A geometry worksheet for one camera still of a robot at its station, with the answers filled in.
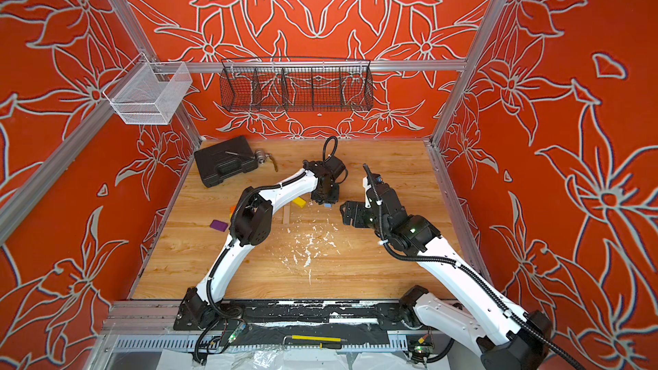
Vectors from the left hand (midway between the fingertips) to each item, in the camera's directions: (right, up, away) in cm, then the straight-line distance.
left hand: (334, 198), depth 99 cm
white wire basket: (-69, +40, -7) cm, 80 cm away
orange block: (-40, -4, -1) cm, 40 cm away
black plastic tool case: (-45, +15, +5) cm, 48 cm away
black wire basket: (-15, +45, 0) cm, 47 cm away
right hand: (+4, +1, -25) cm, 25 cm away
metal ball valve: (-31, +17, +11) cm, 38 cm away
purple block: (-43, -9, -6) cm, 45 cm away
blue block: (-3, 0, -14) cm, 14 cm away
